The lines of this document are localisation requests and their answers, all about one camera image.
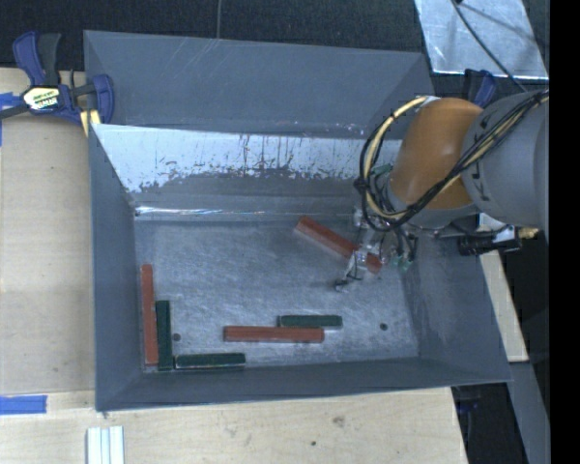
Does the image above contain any red-brown flat block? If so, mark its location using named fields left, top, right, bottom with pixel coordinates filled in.
left=222, top=325, right=326, bottom=344
left=293, top=216, right=384, bottom=276
left=139, top=264, right=160, bottom=367

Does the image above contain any pale wood flat board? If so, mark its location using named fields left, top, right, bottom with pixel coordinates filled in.
left=0, top=122, right=98, bottom=396

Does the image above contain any dark green flat block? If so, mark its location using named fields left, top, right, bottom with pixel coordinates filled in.
left=155, top=300, right=175, bottom=372
left=174, top=352, right=247, bottom=371
left=276, top=314, right=344, bottom=331

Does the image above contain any black cylinder on white bracket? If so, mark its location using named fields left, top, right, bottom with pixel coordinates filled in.
left=456, top=224, right=538, bottom=256

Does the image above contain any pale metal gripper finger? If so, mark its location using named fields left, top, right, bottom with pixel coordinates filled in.
left=334, top=267, right=360, bottom=293
left=350, top=252, right=372, bottom=279

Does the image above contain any grey metal bin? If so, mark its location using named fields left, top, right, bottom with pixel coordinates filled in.
left=82, top=30, right=514, bottom=413

